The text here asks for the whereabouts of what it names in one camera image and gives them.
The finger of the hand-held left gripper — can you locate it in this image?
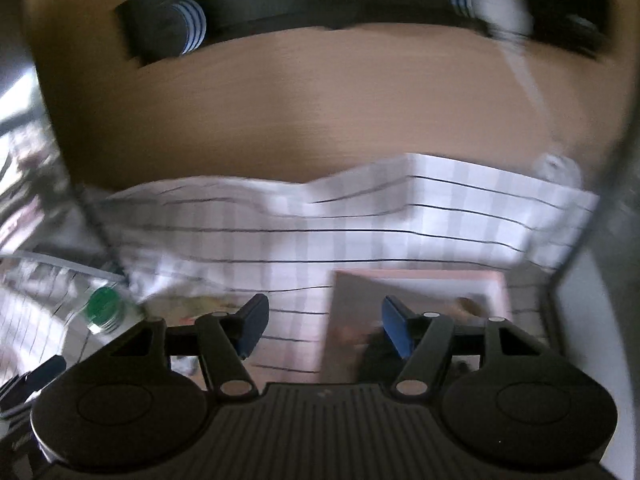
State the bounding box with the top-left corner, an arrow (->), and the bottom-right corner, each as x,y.
25,356 -> 68,391

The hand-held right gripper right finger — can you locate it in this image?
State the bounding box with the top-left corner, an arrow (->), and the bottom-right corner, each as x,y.
381,296 -> 548,399

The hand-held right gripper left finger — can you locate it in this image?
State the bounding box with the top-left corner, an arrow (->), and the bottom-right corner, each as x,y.
110,294 -> 271,399

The pink cardboard box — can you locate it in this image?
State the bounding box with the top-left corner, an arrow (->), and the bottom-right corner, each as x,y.
320,269 -> 513,386

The green lid glass jar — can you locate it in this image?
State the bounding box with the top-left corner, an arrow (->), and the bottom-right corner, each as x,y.
60,285 -> 148,361

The white black checked tablecloth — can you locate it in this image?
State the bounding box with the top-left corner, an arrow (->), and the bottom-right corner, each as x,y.
0,152 -> 601,391

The grey screen panel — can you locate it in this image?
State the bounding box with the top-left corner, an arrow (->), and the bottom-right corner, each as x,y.
547,125 -> 640,480

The white power cable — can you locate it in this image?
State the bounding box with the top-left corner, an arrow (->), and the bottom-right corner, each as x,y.
472,0 -> 583,186

